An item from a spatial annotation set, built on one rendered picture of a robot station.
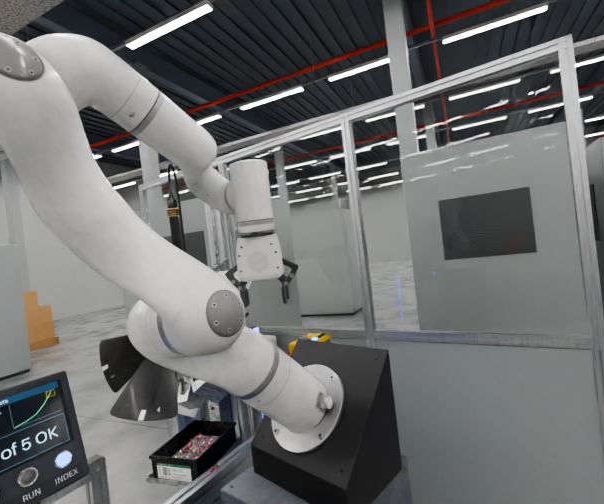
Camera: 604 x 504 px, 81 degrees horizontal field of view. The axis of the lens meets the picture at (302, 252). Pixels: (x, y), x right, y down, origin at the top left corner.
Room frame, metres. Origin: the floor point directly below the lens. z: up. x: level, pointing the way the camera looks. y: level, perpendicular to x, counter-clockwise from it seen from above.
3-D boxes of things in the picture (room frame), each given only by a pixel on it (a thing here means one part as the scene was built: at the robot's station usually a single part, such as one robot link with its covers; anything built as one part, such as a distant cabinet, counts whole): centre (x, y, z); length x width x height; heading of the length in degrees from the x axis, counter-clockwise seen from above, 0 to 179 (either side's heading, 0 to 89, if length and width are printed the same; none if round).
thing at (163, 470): (1.10, 0.40, 0.85); 0.22 x 0.17 x 0.07; 161
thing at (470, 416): (1.94, 0.07, 0.50); 2.59 x 0.03 x 0.91; 56
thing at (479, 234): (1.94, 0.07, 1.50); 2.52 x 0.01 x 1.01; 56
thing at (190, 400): (1.37, 0.50, 0.91); 0.12 x 0.08 x 0.12; 146
